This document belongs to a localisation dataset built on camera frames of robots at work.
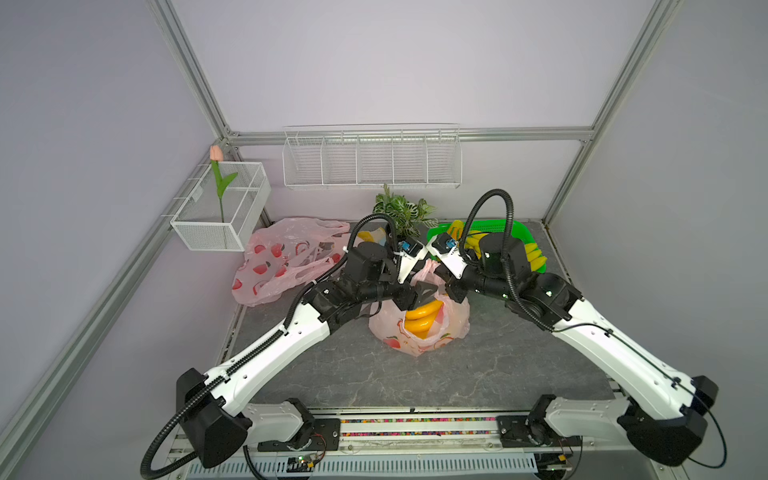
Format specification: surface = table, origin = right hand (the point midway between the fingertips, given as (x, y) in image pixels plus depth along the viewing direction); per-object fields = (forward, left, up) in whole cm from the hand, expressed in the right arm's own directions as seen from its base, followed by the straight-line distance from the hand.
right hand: (433, 263), depth 67 cm
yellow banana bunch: (+19, -36, -22) cm, 46 cm away
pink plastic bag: (-8, +11, -13) cm, 19 cm away
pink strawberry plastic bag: (+28, +49, -30) cm, 64 cm away
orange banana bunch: (-2, +2, -24) cm, 24 cm away
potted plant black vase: (+21, +4, -6) cm, 22 cm away
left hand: (-3, +1, -3) cm, 5 cm away
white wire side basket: (+22, +56, -2) cm, 60 cm away
